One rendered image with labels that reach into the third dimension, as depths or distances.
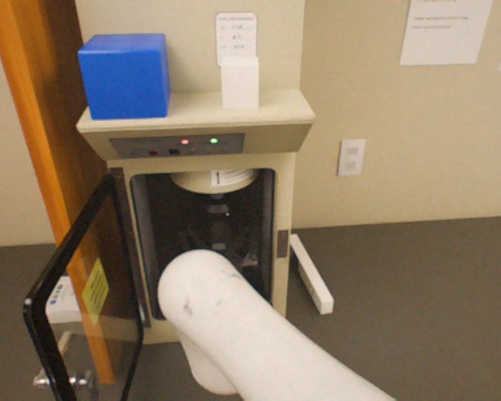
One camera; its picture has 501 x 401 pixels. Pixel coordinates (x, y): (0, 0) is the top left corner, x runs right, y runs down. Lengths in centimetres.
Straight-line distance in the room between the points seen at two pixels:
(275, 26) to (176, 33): 14
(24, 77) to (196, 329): 38
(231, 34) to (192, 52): 6
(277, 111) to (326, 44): 57
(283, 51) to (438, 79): 69
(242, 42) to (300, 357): 45
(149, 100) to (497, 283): 102
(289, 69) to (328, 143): 58
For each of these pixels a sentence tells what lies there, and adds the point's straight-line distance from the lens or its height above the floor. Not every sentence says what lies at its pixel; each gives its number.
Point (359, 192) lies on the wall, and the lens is 137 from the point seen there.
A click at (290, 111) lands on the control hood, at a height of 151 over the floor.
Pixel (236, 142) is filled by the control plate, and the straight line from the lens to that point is 66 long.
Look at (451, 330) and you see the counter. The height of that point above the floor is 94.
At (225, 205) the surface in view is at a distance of 87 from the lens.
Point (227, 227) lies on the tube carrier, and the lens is 90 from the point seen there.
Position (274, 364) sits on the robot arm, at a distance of 43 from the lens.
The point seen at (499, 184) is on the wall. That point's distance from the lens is 158.
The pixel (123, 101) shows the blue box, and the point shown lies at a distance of 60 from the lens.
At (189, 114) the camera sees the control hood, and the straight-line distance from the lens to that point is 61.
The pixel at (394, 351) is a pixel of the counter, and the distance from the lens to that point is 106.
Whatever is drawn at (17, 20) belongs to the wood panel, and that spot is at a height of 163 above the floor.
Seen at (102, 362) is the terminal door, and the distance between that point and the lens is 76.
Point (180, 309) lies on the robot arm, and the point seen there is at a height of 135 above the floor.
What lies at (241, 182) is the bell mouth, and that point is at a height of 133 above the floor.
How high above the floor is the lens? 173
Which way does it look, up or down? 32 degrees down
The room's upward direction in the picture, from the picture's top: straight up
